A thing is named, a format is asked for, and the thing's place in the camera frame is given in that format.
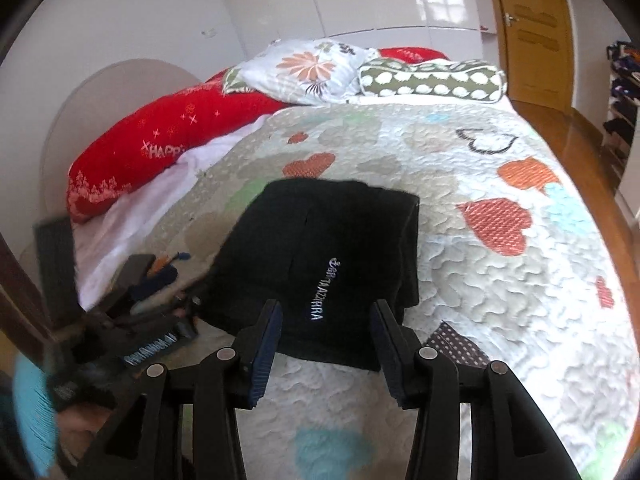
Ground green polka dot bolster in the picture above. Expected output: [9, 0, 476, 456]
[357, 57, 508, 105]

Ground dark wooden bedside furniture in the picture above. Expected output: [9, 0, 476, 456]
[0, 217, 80, 363]

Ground pink white blanket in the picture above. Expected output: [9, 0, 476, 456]
[72, 114, 273, 311]

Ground small red pillow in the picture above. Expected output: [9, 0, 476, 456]
[377, 46, 451, 66]

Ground dark dotted cloth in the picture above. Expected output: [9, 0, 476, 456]
[422, 321, 493, 368]

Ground wooden door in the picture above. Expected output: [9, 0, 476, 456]
[487, 0, 587, 111]

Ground white floral pillow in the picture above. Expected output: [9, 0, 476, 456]
[222, 37, 381, 107]

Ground black pants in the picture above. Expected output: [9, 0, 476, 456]
[197, 177, 421, 373]

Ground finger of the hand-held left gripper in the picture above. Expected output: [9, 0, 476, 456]
[172, 292, 205, 342]

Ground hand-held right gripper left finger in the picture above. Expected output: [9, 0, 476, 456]
[70, 299, 285, 480]

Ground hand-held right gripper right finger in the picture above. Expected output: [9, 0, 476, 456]
[370, 299, 584, 480]

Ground long red printed pillow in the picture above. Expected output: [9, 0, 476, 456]
[66, 67, 296, 225]

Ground person's left forearm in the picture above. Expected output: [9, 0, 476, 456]
[11, 352, 117, 478]

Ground heart patterned quilt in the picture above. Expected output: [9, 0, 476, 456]
[145, 102, 640, 480]

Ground white shoe rack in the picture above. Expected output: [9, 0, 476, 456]
[601, 39, 640, 216]

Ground beige padded headboard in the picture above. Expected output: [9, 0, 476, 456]
[37, 59, 203, 221]

